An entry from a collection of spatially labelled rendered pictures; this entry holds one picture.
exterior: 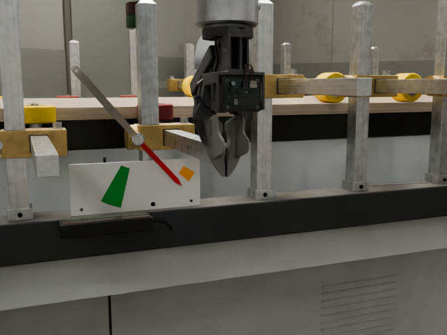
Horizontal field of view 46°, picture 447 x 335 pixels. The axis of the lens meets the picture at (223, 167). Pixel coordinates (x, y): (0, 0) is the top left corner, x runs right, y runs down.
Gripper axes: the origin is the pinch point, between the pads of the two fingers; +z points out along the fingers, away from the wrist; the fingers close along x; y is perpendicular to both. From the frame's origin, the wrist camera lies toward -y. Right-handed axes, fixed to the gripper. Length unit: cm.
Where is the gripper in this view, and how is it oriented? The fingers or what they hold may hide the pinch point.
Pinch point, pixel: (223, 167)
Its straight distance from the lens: 79.5
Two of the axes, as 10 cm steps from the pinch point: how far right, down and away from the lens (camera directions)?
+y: 3.5, 1.1, -9.3
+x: 9.4, -0.5, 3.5
